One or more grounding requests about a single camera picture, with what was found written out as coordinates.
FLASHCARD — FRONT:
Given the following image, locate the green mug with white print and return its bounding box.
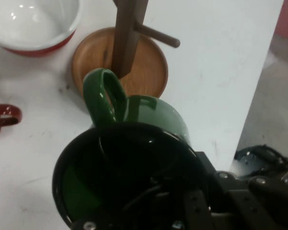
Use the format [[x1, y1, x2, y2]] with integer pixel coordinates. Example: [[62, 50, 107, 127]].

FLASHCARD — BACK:
[[51, 68, 216, 230]]

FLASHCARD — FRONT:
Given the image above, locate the orange red floor mat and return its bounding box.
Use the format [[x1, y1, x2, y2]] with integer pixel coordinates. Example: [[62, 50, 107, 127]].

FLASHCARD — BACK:
[[274, 0, 288, 38]]

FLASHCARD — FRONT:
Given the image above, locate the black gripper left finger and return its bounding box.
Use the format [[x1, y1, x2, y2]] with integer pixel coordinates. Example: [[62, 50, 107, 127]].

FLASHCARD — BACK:
[[72, 189, 214, 230]]

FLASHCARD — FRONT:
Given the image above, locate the red bowl with white inside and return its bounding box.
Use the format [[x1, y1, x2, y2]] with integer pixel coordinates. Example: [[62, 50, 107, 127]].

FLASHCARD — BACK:
[[0, 0, 84, 58]]

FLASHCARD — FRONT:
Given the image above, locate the brown wooden mug tree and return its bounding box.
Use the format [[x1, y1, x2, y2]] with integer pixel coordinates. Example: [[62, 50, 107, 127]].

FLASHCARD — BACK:
[[71, 0, 181, 99]]

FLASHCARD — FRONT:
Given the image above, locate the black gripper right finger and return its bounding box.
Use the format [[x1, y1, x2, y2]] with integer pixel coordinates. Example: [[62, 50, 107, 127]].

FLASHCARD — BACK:
[[196, 151, 288, 230]]

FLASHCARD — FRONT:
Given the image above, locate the red mug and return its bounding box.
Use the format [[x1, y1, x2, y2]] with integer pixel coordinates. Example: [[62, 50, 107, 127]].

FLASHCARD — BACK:
[[0, 103, 23, 146]]

